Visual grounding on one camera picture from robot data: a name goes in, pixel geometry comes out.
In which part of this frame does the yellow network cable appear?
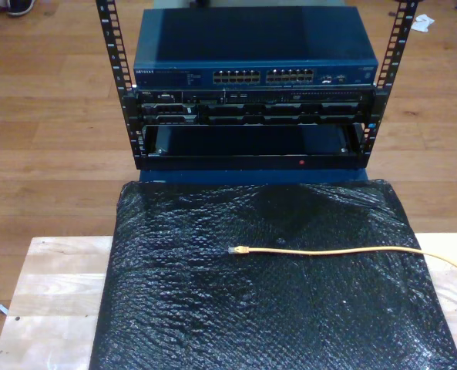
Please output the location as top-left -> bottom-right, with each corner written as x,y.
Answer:
226,244 -> 457,285

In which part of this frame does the black rack drawer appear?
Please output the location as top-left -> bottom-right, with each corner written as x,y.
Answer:
137,123 -> 368,170

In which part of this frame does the black rack server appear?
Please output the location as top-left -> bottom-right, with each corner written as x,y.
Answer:
135,89 -> 376,126

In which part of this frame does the black bubble mat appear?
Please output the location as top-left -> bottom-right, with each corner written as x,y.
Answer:
89,179 -> 457,370

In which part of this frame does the white crumpled paper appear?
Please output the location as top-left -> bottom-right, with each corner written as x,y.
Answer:
411,14 -> 436,34

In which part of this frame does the person's dark shoe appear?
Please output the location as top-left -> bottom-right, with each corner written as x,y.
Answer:
6,0 -> 37,17

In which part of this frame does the blue base plate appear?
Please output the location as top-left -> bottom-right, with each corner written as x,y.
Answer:
139,167 -> 370,187

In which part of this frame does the blue network switch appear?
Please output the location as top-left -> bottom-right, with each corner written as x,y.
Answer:
133,6 -> 379,90

